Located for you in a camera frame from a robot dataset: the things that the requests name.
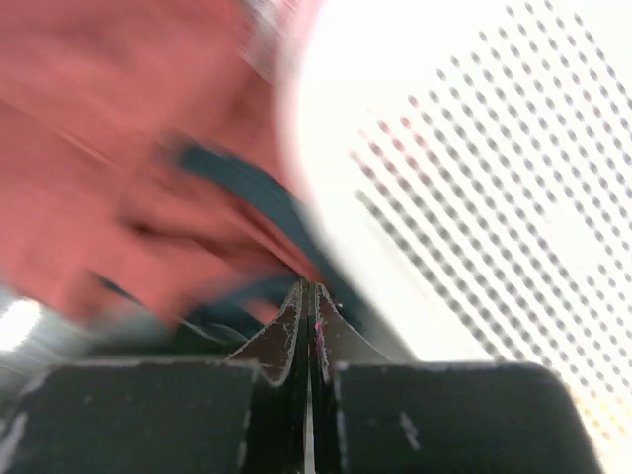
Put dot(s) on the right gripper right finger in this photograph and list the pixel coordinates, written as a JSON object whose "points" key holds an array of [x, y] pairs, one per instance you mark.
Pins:
{"points": [[372, 415]]}

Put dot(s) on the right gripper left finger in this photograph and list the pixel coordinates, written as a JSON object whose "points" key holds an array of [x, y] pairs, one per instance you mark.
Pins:
{"points": [[65, 412]]}

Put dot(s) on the red cloth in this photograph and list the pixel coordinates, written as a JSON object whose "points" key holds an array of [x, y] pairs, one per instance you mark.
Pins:
{"points": [[139, 145]]}

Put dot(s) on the white plastic basket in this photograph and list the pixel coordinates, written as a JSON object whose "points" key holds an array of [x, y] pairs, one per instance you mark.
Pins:
{"points": [[466, 165]]}

